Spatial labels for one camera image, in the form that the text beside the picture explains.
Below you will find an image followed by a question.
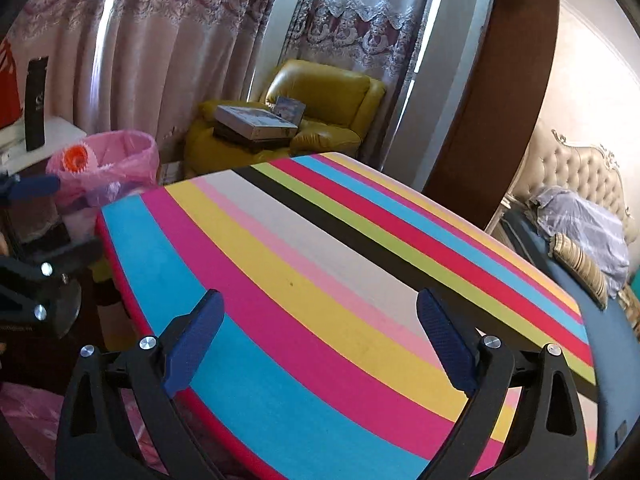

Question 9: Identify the bed with pillows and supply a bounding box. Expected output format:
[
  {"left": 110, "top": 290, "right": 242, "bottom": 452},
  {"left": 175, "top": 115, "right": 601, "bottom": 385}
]
[{"left": 492, "top": 210, "right": 640, "bottom": 476}]

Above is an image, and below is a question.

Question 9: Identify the small blue picture box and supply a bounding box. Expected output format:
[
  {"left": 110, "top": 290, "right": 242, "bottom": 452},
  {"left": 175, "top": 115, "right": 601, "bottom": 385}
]
[{"left": 274, "top": 96, "right": 307, "bottom": 125}]

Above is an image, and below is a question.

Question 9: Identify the black thermos bottle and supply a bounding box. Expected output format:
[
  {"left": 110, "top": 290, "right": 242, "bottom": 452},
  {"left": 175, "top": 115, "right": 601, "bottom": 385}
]
[{"left": 25, "top": 56, "right": 49, "bottom": 152}]

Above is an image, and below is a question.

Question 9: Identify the pink lace curtain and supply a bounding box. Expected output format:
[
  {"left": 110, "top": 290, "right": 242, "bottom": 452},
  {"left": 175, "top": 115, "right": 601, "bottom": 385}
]
[
  {"left": 280, "top": 0, "right": 441, "bottom": 126},
  {"left": 0, "top": 0, "right": 288, "bottom": 171}
]

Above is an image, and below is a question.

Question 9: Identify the brown wooden door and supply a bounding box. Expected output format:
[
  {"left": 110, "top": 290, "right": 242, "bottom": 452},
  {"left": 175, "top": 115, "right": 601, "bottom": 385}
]
[{"left": 422, "top": 0, "right": 560, "bottom": 231}]

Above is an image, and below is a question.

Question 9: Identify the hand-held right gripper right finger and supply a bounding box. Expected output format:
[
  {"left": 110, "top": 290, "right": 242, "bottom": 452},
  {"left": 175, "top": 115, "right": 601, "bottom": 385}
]
[{"left": 416, "top": 287, "right": 588, "bottom": 480}]

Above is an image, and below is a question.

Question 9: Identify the red printed bag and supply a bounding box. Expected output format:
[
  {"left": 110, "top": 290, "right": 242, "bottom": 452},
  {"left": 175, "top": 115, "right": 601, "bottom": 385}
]
[{"left": 0, "top": 37, "right": 23, "bottom": 128}]

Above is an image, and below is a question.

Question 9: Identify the flat white printed box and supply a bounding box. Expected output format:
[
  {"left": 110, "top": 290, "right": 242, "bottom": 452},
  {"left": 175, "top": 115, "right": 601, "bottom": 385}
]
[{"left": 215, "top": 105, "right": 299, "bottom": 141}]

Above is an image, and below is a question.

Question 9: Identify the beige striped pillow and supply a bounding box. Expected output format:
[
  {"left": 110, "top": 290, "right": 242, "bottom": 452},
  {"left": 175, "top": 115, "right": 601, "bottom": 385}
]
[{"left": 549, "top": 232, "right": 608, "bottom": 309}]

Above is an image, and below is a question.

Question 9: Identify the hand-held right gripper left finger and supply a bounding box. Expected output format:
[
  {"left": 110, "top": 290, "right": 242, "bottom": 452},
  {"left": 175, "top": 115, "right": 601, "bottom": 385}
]
[{"left": 55, "top": 289, "right": 226, "bottom": 480}]

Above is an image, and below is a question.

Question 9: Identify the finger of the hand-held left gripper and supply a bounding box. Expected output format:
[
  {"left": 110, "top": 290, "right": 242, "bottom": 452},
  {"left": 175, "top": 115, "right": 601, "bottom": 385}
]
[
  {"left": 0, "top": 238, "right": 104, "bottom": 321},
  {"left": 0, "top": 174, "right": 62, "bottom": 208}
]

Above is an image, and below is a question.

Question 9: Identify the striped colourful tablecloth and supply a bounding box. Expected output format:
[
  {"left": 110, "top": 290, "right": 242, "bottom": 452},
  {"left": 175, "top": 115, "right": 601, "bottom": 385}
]
[{"left": 95, "top": 152, "right": 598, "bottom": 480}]

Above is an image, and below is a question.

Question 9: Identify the flat dark box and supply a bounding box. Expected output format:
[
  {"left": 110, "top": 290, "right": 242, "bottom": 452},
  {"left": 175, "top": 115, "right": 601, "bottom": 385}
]
[{"left": 213, "top": 125, "right": 296, "bottom": 151}]

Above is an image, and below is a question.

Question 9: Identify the white side table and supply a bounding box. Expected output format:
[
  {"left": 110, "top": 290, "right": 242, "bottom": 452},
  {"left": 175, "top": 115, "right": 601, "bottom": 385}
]
[{"left": 0, "top": 115, "right": 88, "bottom": 176}]

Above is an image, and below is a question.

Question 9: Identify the grey striped blanket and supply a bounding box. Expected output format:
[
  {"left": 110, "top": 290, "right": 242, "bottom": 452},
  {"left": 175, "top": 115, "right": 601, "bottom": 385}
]
[{"left": 530, "top": 186, "right": 631, "bottom": 293}]

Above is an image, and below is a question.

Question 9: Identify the pink trash bag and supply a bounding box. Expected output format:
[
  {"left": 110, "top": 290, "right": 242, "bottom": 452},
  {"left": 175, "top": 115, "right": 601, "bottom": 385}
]
[{"left": 46, "top": 130, "right": 160, "bottom": 206}]

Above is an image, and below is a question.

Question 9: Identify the yellow leather armchair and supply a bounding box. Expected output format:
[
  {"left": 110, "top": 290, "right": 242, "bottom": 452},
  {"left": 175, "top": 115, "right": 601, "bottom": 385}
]
[{"left": 184, "top": 59, "right": 387, "bottom": 178}]

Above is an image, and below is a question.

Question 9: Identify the pink patterned cloth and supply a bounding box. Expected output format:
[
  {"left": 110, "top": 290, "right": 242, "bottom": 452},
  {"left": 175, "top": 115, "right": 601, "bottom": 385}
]
[{"left": 0, "top": 385, "right": 166, "bottom": 480}]

